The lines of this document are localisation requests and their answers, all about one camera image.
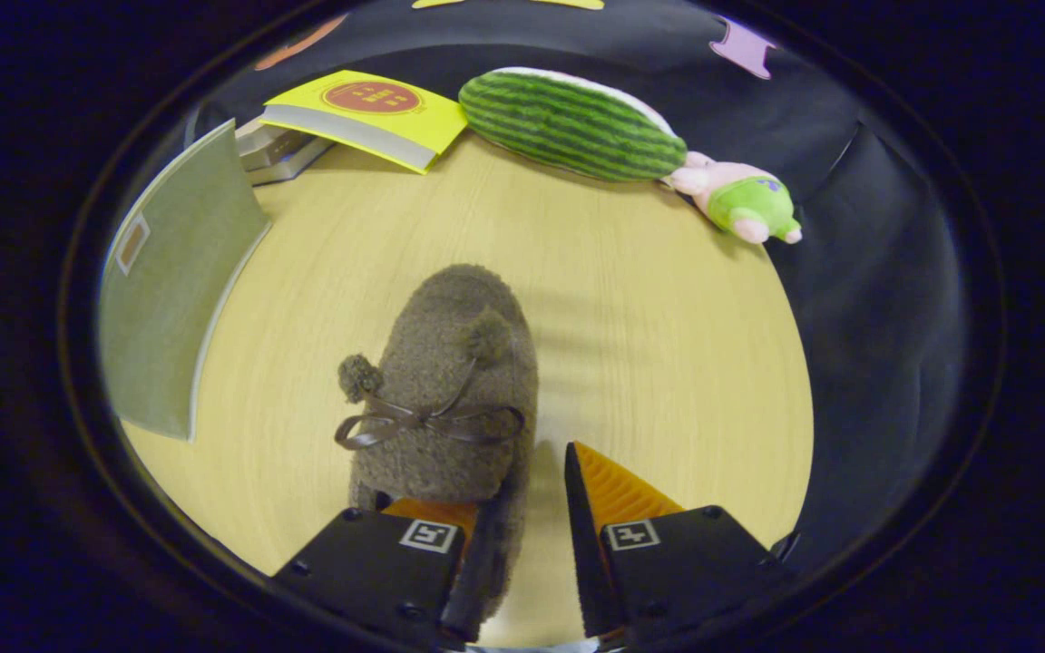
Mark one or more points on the yellow book red circle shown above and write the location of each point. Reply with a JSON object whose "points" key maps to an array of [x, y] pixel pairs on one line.
{"points": [[432, 122]]}

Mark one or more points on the black table edge bracket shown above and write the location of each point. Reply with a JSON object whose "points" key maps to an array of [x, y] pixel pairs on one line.
{"points": [[786, 547]]}

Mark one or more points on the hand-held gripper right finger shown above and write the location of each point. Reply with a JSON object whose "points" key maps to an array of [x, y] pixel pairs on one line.
{"points": [[588, 544]]}

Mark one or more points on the pink and green plush toy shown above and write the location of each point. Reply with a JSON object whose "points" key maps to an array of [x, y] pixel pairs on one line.
{"points": [[740, 204]]}

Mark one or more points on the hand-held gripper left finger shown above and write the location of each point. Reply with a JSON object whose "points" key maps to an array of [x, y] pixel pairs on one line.
{"points": [[368, 571]]}

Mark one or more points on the watermelon slice plush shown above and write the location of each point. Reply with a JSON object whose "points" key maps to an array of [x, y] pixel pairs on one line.
{"points": [[568, 127]]}

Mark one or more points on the pale fabric storage box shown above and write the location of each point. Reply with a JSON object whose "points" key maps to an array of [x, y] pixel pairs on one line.
{"points": [[178, 299]]}

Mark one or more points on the brown fuzzy shoe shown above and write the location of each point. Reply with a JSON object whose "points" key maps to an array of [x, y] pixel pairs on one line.
{"points": [[450, 363]]}

